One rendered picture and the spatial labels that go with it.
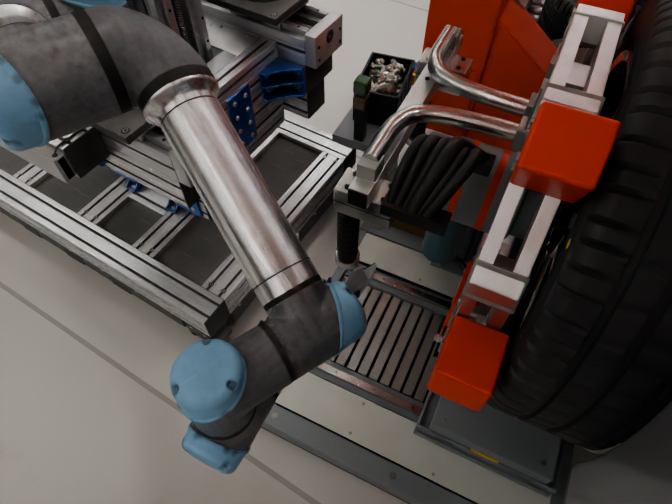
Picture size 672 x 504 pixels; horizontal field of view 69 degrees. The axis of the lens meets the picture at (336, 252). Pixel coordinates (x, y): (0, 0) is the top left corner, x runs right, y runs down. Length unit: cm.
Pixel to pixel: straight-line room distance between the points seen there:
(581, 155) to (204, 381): 42
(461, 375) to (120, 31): 55
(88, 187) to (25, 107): 131
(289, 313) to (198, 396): 13
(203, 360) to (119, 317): 130
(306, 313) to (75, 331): 137
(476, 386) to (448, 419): 69
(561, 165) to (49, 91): 52
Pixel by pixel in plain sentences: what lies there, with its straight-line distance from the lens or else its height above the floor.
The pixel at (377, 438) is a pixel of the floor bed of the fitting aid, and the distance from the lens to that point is 144.
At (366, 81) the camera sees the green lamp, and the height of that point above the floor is 66.
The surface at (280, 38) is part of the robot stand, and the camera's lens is 141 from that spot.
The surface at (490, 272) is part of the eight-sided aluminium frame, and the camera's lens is 61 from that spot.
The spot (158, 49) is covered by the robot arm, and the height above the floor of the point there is 115.
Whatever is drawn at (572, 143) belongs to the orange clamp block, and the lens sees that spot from 53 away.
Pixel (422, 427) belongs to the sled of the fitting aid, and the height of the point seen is 17.
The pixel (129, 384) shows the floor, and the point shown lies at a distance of 169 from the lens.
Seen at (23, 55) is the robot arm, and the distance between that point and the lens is 62.
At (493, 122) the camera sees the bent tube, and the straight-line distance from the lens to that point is 74.
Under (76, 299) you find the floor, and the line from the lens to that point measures 191.
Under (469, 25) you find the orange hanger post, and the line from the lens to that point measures 128.
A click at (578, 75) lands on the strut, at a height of 109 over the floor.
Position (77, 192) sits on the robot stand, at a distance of 191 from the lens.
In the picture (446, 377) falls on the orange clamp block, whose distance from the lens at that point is 64.
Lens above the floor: 147
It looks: 55 degrees down
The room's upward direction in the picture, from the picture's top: straight up
